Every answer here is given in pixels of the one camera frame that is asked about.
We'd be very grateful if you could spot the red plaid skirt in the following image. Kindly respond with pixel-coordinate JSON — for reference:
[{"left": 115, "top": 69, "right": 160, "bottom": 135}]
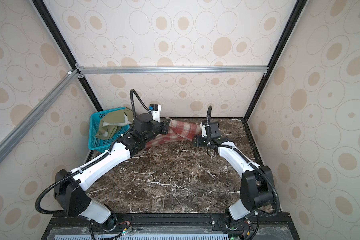
[{"left": 145, "top": 118, "right": 202, "bottom": 150}]

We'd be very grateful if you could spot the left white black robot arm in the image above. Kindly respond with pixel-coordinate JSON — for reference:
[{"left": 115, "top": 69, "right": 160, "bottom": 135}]
[{"left": 35, "top": 89, "right": 170, "bottom": 225}]

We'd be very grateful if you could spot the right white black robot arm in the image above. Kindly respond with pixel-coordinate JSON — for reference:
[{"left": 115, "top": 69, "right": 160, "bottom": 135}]
[{"left": 194, "top": 106, "right": 280, "bottom": 221}]

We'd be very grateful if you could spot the olive green skirt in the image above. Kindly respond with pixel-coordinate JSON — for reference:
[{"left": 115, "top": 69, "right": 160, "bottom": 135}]
[{"left": 95, "top": 109, "right": 134, "bottom": 140}]

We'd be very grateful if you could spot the teal plastic basket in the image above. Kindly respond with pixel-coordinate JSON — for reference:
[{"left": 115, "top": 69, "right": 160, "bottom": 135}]
[{"left": 88, "top": 107, "right": 133, "bottom": 153}]

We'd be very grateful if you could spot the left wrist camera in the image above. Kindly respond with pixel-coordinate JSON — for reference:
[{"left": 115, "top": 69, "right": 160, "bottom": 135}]
[{"left": 149, "top": 104, "right": 162, "bottom": 122}]

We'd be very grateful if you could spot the horizontal aluminium back rail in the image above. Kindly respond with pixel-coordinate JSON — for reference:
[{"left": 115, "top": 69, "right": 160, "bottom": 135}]
[{"left": 79, "top": 66, "right": 268, "bottom": 74}]

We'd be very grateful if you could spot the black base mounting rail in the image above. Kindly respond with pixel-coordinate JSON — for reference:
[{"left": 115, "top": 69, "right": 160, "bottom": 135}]
[{"left": 42, "top": 213, "right": 299, "bottom": 240}]

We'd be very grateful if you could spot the diagonal aluminium left rail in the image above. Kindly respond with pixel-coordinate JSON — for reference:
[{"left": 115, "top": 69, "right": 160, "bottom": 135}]
[{"left": 0, "top": 70, "right": 79, "bottom": 164}]

